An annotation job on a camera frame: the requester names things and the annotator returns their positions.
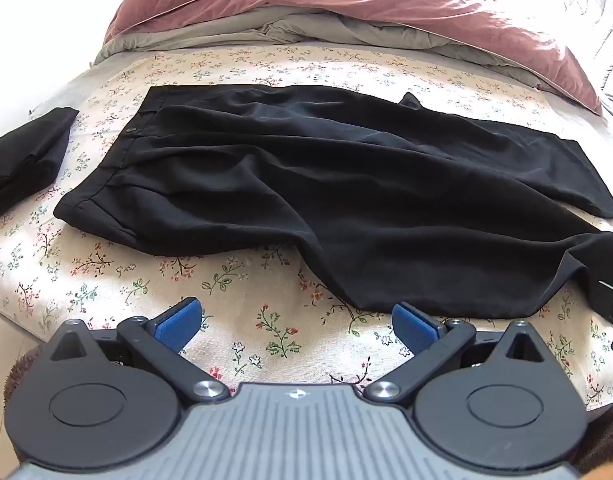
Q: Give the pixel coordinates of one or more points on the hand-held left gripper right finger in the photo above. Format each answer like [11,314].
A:
[411,329]

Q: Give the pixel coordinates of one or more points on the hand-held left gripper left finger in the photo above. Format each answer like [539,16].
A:
[179,324]

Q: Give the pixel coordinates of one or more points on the black pants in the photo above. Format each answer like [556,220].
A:
[286,185]

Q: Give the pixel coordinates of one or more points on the floral bed sheet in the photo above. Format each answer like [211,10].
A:
[161,280]

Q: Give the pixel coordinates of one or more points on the folded black cloth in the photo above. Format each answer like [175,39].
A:
[21,160]

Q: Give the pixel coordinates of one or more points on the grey quilted blanket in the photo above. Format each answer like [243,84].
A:
[598,35]

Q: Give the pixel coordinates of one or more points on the pink grey-lined duvet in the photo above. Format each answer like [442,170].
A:
[366,10]

